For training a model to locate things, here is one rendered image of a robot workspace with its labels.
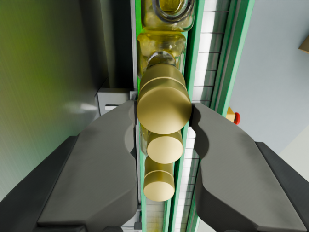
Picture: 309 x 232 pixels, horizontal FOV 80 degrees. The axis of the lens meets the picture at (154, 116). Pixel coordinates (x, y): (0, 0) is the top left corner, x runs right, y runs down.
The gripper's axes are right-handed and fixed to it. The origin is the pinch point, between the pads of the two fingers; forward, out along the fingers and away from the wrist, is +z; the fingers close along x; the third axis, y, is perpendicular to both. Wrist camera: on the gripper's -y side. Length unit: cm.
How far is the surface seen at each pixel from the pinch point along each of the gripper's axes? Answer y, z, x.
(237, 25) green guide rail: -2.9, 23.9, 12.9
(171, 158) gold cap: 6.7, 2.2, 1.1
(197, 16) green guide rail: -4.2, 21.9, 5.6
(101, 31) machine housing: 0.7, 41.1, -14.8
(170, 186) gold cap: 10.6, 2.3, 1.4
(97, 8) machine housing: -4.3, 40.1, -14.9
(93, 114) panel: 11.8, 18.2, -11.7
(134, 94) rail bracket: 12.0, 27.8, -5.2
